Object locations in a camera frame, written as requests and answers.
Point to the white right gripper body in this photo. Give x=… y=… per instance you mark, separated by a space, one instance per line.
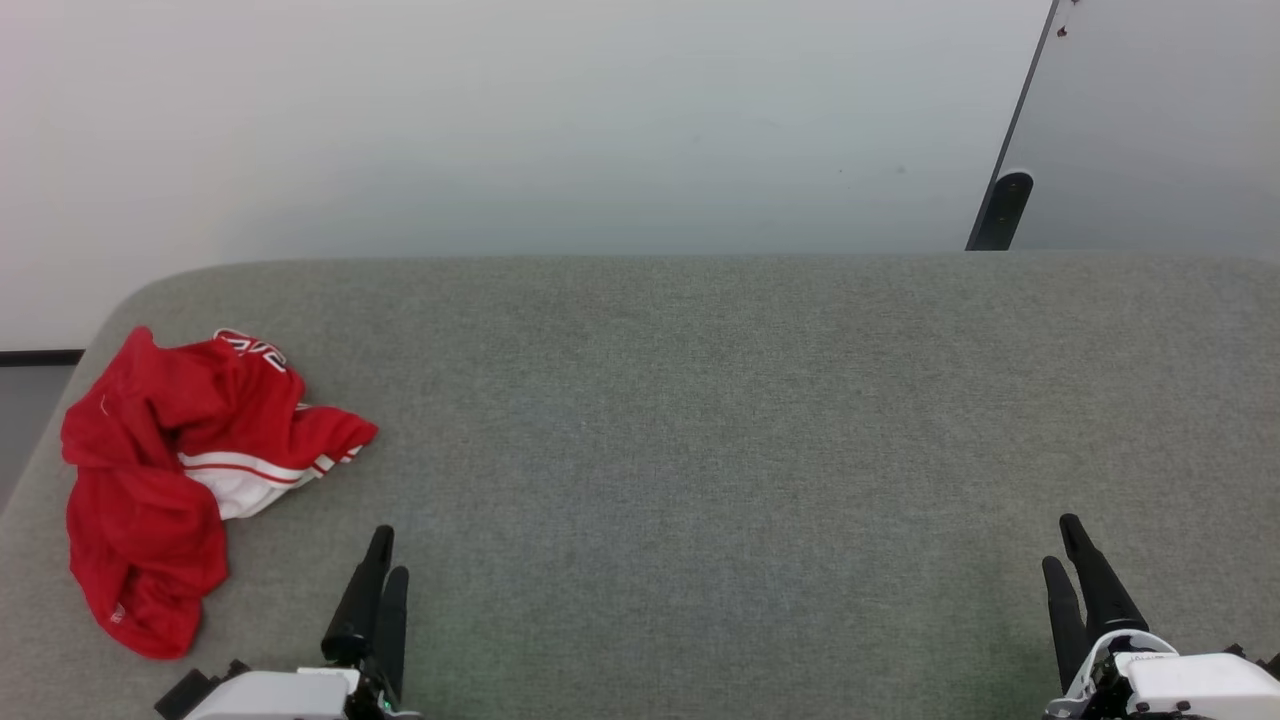
x=1190 y=685

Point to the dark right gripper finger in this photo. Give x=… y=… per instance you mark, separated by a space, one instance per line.
x=1066 y=615
x=1105 y=585

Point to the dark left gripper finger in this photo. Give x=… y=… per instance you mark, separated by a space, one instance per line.
x=362 y=600
x=393 y=625

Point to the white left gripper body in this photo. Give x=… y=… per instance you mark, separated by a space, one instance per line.
x=290 y=697

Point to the red basketball jersey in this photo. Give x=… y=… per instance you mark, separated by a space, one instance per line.
x=150 y=470

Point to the black framed grey panel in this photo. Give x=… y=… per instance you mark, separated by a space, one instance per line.
x=30 y=400

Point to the black oblong door fitting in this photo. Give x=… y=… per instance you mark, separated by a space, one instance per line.
x=1003 y=210

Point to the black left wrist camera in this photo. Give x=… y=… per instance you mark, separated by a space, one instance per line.
x=195 y=692

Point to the black door frame strip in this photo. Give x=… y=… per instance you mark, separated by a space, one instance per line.
x=1015 y=115

